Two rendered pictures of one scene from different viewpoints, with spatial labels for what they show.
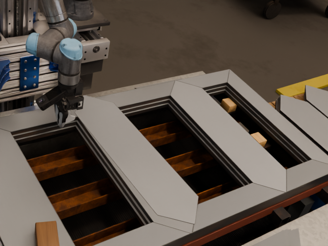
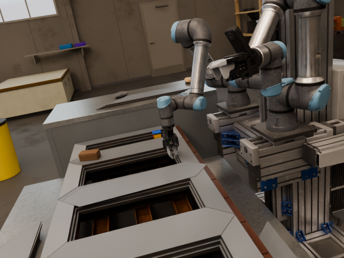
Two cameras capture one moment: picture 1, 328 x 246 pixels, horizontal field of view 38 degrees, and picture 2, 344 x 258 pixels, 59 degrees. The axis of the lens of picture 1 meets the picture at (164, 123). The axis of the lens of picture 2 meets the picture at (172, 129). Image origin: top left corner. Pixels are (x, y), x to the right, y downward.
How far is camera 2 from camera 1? 2.48 m
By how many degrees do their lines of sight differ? 102
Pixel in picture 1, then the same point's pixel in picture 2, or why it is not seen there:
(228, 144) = (120, 236)
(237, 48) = not seen: outside the picture
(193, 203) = (76, 203)
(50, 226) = (93, 151)
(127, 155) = (134, 179)
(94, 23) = (264, 133)
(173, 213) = (77, 194)
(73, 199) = not seen: hidden behind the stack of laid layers
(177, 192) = (90, 197)
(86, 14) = (269, 125)
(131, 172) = (120, 180)
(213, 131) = (143, 229)
